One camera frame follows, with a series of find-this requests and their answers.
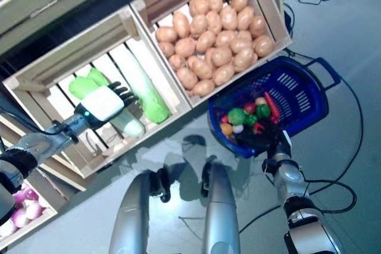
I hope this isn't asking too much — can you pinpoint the left robot hand white back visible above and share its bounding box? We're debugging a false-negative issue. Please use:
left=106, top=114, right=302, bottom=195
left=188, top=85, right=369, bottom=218
left=73, top=81, right=140, bottom=130

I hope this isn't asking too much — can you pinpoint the right robot hand black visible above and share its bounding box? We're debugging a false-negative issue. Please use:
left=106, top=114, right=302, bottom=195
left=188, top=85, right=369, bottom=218
left=236, top=118, right=293, bottom=159

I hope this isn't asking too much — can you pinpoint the short white green daikon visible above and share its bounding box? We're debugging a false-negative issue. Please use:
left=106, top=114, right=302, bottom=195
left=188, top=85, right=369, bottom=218
left=68, top=67, right=146, bottom=139

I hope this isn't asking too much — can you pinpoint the blue plastic shopping basket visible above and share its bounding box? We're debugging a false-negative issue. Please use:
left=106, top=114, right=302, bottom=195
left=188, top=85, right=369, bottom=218
left=207, top=56, right=342, bottom=159

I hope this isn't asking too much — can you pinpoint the red toy chili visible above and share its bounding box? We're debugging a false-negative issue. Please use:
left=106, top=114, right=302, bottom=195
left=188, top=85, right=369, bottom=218
left=252, top=120, right=266, bottom=135

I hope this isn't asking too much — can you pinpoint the dark green toy pepper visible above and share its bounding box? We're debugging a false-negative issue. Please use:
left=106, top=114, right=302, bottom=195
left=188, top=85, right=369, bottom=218
left=255, top=104, right=271, bottom=119

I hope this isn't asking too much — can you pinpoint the red toy tomato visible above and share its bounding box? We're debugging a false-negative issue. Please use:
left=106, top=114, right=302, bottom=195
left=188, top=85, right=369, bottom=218
left=243, top=101, right=257, bottom=115

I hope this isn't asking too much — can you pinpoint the large green toy pepper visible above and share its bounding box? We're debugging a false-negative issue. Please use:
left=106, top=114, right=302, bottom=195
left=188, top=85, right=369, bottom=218
left=227, top=107, right=246, bottom=126

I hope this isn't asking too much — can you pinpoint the orange toy carrot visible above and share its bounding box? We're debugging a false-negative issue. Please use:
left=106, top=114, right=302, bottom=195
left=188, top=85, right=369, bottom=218
left=264, top=91, right=280, bottom=118

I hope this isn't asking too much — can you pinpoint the long white green daikon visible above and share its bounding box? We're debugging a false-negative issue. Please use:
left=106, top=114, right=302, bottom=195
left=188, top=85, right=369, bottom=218
left=117, top=44, right=173, bottom=124

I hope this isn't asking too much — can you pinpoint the wooden crate holding daikons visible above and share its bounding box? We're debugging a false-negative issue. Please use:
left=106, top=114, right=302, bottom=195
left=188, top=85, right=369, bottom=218
left=2, top=7, right=193, bottom=179

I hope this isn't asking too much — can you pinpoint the silver right robot leg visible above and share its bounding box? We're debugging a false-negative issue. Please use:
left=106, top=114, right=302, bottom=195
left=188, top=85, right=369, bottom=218
left=200, top=160, right=242, bottom=254

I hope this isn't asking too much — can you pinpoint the pink onion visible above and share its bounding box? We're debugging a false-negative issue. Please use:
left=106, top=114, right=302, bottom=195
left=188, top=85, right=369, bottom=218
left=12, top=187, right=39, bottom=207
left=13, top=208, right=30, bottom=228
left=25, top=202, right=45, bottom=221

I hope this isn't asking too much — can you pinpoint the wooden crate holding pink onions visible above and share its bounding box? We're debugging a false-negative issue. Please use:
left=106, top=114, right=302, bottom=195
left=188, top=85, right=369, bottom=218
left=0, top=173, right=60, bottom=250

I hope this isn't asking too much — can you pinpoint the wooden crate holding potatoes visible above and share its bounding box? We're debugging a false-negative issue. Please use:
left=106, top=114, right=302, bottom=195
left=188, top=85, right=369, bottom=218
left=130, top=0, right=294, bottom=109

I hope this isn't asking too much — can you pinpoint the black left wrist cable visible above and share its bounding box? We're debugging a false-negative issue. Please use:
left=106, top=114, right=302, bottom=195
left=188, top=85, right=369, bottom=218
left=0, top=108, right=80, bottom=145

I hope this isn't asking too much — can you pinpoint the long black floor cable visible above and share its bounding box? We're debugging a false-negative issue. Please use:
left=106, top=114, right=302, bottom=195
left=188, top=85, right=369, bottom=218
left=238, top=48, right=364, bottom=234

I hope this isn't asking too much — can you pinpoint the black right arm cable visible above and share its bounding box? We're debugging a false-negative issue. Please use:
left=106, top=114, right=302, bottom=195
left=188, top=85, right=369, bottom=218
left=303, top=178, right=357, bottom=214

